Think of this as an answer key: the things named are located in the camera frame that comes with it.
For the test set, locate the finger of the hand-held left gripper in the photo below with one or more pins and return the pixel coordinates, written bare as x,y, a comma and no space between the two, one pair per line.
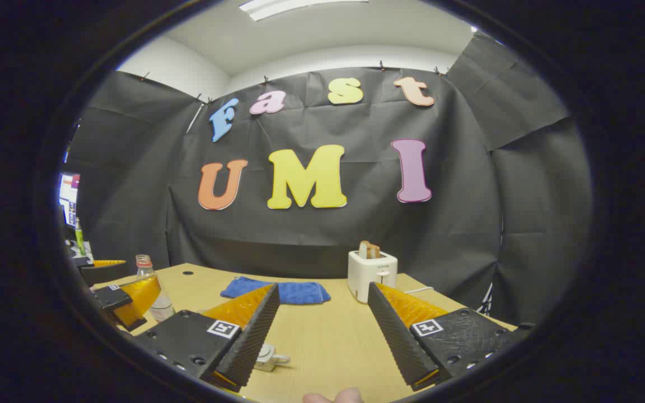
112,296
104,272

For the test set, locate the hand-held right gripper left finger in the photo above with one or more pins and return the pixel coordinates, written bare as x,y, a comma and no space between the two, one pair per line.
258,336

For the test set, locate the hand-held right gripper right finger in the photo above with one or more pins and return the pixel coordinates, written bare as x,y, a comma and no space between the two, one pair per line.
395,336

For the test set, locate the white ceramic teacup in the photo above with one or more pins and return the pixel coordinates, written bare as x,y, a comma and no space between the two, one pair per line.
269,358

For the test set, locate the clear plastic water bottle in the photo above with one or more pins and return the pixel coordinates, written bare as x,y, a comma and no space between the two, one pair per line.
146,271

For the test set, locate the green bottle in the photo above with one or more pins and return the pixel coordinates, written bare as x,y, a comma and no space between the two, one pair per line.
79,238

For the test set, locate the blue towel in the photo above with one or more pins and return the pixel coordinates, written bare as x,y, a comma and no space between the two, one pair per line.
300,292

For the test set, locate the white toaster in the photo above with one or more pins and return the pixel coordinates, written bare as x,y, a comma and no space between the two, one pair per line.
370,271

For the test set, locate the lit computer screen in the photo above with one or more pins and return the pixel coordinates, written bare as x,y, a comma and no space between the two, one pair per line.
69,193

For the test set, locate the toasted bread slice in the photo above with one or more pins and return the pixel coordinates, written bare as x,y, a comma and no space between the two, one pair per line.
368,250

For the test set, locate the black backdrop cloth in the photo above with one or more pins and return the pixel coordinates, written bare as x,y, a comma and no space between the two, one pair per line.
356,235

